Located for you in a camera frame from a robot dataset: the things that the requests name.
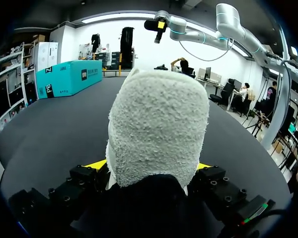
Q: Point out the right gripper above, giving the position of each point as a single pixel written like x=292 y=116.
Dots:
x=161 y=24

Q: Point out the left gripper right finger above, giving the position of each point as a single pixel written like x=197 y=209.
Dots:
x=213 y=177

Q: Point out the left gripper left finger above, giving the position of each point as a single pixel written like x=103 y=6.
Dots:
x=84 y=174

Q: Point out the white fuzzy shoe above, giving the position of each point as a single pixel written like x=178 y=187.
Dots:
x=156 y=119

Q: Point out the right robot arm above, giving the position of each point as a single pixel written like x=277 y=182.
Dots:
x=238 y=32

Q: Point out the person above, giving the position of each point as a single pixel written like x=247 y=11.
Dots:
x=244 y=92
x=271 y=95
x=182 y=65

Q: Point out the teal box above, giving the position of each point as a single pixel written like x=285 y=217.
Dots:
x=69 y=77

